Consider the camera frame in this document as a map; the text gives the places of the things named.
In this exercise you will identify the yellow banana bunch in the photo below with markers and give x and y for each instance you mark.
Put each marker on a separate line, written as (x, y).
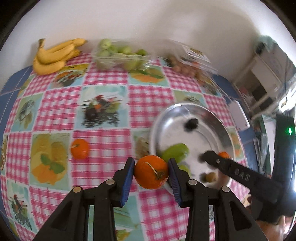
(48, 61)

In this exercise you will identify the brown kiwi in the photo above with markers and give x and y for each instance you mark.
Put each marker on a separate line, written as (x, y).
(211, 177)

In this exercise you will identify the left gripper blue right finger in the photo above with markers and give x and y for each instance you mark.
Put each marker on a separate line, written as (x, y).
(174, 174)

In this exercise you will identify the green mango front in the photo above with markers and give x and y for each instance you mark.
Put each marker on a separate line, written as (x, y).
(177, 151)

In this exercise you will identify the large orange mandarin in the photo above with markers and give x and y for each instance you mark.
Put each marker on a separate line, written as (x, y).
(224, 155)

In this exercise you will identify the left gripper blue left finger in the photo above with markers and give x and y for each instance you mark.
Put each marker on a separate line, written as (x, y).
(127, 177)

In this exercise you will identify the checkered fruit print tablecloth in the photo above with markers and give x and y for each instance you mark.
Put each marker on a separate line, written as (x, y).
(112, 110)

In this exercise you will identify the green mango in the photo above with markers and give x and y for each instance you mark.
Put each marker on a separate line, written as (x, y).
(177, 151)
(185, 168)

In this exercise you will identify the mandarin with stem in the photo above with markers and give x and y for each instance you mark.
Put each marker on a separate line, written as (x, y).
(151, 172)

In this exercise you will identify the white wooden shelf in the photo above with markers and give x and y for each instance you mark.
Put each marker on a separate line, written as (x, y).
(264, 82)

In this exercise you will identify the small back mandarin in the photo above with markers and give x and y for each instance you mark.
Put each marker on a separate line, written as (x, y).
(79, 149)

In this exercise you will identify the white power adapter box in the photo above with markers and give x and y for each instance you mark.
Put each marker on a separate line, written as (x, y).
(238, 115)

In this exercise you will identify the large metal bowl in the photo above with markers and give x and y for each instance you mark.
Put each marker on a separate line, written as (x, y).
(211, 135)

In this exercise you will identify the dark plum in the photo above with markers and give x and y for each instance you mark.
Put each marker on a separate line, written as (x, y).
(191, 124)

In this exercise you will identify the clear tray of green plums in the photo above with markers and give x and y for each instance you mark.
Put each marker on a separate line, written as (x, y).
(129, 55)

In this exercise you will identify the green mango back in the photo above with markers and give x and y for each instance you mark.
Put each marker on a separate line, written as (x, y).
(185, 168)

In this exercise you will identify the stack of books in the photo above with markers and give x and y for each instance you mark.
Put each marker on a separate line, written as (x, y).
(262, 154)

